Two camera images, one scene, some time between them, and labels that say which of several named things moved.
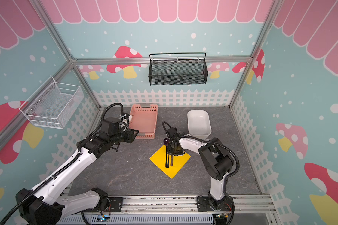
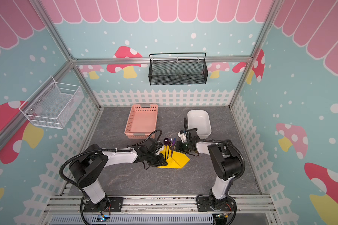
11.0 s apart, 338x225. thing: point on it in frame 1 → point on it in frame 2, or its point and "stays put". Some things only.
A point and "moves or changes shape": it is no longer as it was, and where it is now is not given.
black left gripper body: x=121 y=137 → x=154 y=160
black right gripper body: x=174 y=152 → x=179 y=146
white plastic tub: x=199 y=123 stays put
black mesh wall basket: x=178 y=69 stays put
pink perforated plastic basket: x=144 y=119 stays put
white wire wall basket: x=55 y=105 stays put
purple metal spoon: x=166 y=142 stays put
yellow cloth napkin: x=179 y=161 moves or changes shape
